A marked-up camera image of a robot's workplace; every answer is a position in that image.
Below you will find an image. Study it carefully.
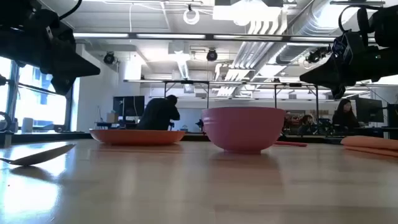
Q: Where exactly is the black computer monitor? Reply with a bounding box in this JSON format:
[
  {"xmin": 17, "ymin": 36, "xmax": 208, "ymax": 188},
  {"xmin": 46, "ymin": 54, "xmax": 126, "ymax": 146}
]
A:
[
  {"xmin": 387, "ymin": 103, "xmax": 398, "ymax": 128},
  {"xmin": 112, "ymin": 95, "xmax": 146, "ymax": 118},
  {"xmin": 355, "ymin": 97, "xmax": 385, "ymax": 124}
]

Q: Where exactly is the long ceiling light strip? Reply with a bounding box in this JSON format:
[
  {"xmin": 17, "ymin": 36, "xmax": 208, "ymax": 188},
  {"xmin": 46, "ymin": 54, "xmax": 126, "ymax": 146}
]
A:
[{"xmin": 73, "ymin": 32, "xmax": 377, "ymax": 43}]

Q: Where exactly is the large window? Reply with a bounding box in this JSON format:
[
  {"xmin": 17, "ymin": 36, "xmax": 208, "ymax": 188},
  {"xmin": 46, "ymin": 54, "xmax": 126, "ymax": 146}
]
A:
[{"xmin": 0, "ymin": 55, "xmax": 74, "ymax": 134}]

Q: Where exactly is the metal spoon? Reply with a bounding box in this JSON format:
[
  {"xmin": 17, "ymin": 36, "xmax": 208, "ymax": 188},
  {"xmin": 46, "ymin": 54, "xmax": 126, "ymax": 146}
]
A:
[{"xmin": 0, "ymin": 143, "xmax": 76, "ymax": 167}]

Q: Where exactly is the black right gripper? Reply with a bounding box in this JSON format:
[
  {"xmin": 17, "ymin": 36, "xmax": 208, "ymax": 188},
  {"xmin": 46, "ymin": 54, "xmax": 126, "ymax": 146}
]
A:
[{"xmin": 299, "ymin": 30, "xmax": 398, "ymax": 101}]

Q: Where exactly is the person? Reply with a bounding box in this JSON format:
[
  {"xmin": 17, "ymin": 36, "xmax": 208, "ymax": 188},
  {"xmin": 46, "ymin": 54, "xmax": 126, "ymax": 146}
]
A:
[
  {"xmin": 331, "ymin": 98, "xmax": 361, "ymax": 131},
  {"xmin": 136, "ymin": 95, "xmax": 181, "ymax": 131},
  {"xmin": 298, "ymin": 113, "xmax": 315, "ymax": 135}
]

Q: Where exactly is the white cylindrical container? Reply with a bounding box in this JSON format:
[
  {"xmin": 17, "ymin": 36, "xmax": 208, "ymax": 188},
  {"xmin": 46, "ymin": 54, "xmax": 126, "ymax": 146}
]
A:
[{"xmin": 21, "ymin": 117, "xmax": 34, "ymax": 134}]

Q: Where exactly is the black metal rig frame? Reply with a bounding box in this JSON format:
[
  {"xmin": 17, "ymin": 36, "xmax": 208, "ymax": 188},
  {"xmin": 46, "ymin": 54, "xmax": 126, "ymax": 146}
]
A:
[
  {"xmin": 274, "ymin": 82, "xmax": 320, "ymax": 135},
  {"xmin": 163, "ymin": 80, "xmax": 210, "ymax": 110}
]

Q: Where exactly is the grey metal post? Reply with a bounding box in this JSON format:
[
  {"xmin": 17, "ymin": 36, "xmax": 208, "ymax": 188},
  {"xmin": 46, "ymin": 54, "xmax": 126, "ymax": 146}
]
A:
[{"xmin": 2, "ymin": 132, "xmax": 13, "ymax": 149}]

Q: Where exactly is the folded orange cloth napkin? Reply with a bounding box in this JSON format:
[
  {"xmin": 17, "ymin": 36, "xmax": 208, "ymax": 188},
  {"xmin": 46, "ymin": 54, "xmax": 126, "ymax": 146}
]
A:
[{"xmin": 340, "ymin": 135, "xmax": 398, "ymax": 158}]

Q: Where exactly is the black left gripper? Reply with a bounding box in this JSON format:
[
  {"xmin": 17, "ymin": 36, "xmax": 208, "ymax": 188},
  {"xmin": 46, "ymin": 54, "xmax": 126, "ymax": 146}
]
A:
[{"xmin": 0, "ymin": 18, "xmax": 101, "ymax": 96}]

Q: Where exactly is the fork with pink handle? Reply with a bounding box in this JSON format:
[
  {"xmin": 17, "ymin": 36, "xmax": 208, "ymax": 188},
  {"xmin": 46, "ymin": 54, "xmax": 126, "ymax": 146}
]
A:
[{"xmin": 273, "ymin": 141, "xmax": 308, "ymax": 147}]

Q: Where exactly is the black table edge rail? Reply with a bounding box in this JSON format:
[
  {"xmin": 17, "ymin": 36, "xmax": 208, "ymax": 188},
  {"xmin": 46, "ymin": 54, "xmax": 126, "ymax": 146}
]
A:
[{"xmin": 0, "ymin": 131, "xmax": 398, "ymax": 144}]

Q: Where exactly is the silver ventilation duct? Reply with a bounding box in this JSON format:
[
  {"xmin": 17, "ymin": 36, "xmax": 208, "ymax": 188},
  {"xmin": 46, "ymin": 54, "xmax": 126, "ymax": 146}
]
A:
[{"xmin": 275, "ymin": 0, "xmax": 358, "ymax": 65}]

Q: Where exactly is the coiled white cable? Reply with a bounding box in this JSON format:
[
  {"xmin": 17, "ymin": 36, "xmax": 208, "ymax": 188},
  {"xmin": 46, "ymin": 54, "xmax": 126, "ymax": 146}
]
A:
[{"xmin": 182, "ymin": 4, "xmax": 201, "ymax": 26}]

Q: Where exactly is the orange plastic plate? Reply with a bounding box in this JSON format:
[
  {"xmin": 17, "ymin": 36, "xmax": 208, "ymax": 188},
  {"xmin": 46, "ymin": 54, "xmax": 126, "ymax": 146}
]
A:
[{"xmin": 89, "ymin": 129, "xmax": 187, "ymax": 146}]

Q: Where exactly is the pink plastic bowl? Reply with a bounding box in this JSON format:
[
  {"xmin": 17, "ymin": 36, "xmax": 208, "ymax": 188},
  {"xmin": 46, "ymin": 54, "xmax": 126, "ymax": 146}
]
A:
[{"xmin": 201, "ymin": 106, "xmax": 287, "ymax": 154}]

